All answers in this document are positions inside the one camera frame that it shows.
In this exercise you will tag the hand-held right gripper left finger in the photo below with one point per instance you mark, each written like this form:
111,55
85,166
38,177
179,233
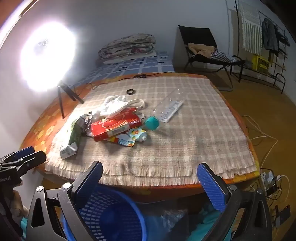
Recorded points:
89,184

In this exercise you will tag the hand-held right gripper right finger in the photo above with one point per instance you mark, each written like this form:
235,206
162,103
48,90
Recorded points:
208,183

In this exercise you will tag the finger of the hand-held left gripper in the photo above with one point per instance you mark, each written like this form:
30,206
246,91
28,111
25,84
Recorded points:
24,151
34,160

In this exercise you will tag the blue plastic basket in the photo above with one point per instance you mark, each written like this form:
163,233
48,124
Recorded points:
115,208

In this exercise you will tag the red cardboard box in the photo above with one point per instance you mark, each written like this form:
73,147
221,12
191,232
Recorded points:
115,127

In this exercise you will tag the white plastic bag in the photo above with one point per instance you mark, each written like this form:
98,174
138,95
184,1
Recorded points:
113,107

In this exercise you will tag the person's left hand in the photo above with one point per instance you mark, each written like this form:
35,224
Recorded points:
18,202

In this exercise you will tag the orange floral sheet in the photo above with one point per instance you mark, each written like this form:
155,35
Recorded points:
44,129

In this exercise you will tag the small white carton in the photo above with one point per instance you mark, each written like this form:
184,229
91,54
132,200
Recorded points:
68,151

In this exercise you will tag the teal cloth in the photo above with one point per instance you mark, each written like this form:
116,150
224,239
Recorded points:
207,219

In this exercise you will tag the beige plaid blanket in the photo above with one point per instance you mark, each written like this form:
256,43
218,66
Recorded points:
196,139

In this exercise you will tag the crumpled clear plastic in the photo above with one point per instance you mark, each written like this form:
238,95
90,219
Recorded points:
173,215

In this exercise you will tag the green packet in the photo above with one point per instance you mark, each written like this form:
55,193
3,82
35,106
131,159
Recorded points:
74,134

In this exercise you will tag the colourful toothpaste box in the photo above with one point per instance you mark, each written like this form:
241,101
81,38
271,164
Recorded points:
122,141

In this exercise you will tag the black tripod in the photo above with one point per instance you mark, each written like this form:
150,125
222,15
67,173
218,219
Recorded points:
60,102

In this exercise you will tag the white power strip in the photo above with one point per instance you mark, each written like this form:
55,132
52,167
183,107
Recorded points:
269,182

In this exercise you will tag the dark foil wrapper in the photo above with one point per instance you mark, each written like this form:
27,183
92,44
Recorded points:
85,122

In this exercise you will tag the colourful toothpaste tube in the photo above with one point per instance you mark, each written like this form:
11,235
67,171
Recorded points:
136,134

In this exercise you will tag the white printed card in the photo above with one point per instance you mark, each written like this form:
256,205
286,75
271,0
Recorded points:
173,113

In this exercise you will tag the black flat device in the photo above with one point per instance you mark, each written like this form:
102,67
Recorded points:
284,213

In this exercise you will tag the teal round cap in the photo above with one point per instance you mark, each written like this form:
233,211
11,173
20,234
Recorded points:
151,123

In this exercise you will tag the clear plastic bottle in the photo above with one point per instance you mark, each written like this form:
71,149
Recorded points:
170,99

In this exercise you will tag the white wristband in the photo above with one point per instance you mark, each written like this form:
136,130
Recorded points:
141,104

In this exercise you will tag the striped cloth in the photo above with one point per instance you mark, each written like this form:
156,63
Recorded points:
223,56

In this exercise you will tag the yellow crate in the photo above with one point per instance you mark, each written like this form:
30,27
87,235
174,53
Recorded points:
261,64

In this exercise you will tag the blue checkered bedsheet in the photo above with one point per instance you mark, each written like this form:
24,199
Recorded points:
148,64

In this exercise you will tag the beige cloth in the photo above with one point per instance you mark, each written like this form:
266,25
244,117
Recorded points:
201,48

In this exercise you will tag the folded floral quilt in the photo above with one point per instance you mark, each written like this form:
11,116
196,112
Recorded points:
127,47

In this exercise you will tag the black drying rack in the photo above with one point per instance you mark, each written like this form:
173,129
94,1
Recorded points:
238,41

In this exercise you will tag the black folding chair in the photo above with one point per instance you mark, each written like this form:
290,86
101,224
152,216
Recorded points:
196,32

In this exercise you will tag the dark grey jacket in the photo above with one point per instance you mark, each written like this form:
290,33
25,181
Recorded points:
269,34

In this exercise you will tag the white ribbed towel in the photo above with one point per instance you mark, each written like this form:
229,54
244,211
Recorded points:
251,27

